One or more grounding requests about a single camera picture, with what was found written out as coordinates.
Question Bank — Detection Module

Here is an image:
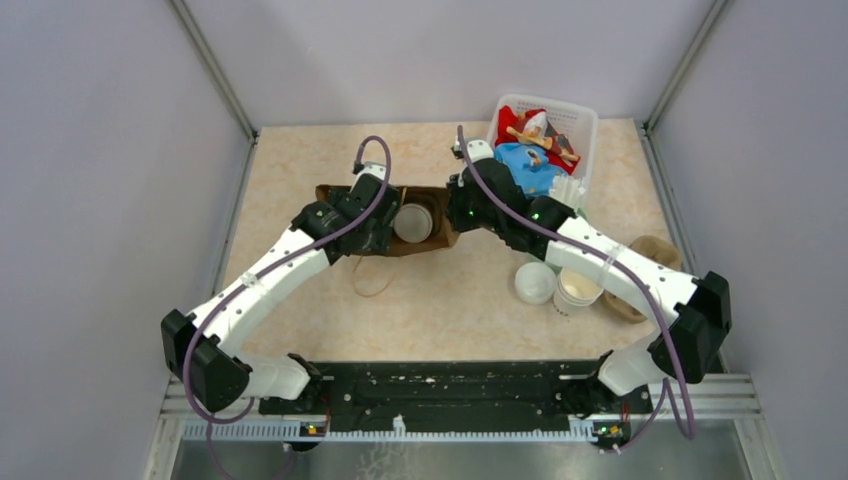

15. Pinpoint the brown cardboard cup carrier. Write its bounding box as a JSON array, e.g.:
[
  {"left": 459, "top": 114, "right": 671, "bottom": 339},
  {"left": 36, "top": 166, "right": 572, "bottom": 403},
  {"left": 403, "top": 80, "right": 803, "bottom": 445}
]
[{"left": 600, "top": 235, "right": 684, "bottom": 326}]

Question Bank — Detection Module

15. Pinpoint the white plastic basket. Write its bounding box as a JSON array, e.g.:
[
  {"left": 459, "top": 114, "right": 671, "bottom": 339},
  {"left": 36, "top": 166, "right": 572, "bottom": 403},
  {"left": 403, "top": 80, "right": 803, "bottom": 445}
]
[{"left": 486, "top": 93, "right": 599, "bottom": 201}]

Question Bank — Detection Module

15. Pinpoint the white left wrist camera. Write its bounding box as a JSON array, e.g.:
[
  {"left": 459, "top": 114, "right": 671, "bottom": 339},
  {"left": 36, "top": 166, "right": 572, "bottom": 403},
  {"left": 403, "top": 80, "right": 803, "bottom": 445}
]
[{"left": 354, "top": 161, "right": 388, "bottom": 185}]

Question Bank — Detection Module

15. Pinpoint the brown paper bag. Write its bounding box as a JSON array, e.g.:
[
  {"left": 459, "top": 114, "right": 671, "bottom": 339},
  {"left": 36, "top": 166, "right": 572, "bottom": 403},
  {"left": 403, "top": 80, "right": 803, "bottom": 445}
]
[{"left": 350, "top": 185, "right": 460, "bottom": 298}]

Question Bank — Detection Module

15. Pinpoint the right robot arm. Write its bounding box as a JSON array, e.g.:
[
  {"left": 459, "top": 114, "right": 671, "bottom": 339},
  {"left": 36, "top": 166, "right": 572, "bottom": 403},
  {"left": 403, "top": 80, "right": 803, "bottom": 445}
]
[{"left": 447, "top": 158, "right": 732, "bottom": 412}]

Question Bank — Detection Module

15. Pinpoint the red snack packet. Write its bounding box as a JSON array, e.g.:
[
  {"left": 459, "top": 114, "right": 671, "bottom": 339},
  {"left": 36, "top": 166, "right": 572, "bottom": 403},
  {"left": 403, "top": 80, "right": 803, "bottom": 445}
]
[{"left": 495, "top": 106, "right": 581, "bottom": 174}]

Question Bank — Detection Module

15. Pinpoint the blue snack packet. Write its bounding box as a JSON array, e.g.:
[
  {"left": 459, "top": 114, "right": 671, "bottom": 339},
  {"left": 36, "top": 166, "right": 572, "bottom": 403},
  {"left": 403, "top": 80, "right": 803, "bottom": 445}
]
[{"left": 494, "top": 143, "right": 568, "bottom": 198}]

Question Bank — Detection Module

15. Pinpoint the stack of white lids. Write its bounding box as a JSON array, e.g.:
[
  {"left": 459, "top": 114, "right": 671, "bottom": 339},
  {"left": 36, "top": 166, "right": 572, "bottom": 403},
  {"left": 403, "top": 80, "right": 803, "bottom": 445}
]
[{"left": 514, "top": 262, "right": 557, "bottom": 305}]

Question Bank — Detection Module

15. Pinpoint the stack of paper cups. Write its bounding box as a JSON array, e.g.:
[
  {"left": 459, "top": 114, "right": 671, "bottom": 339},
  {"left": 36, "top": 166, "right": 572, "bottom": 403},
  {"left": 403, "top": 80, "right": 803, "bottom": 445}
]
[{"left": 552, "top": 268, "right": 603, "bottom": 316}]

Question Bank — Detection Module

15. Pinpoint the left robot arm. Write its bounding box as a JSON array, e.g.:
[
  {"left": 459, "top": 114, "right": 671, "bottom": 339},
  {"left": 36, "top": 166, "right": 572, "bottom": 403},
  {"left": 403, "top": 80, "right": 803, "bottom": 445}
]
[{"left": 160, "top": 165, "right": 400, "bottom": 420}]

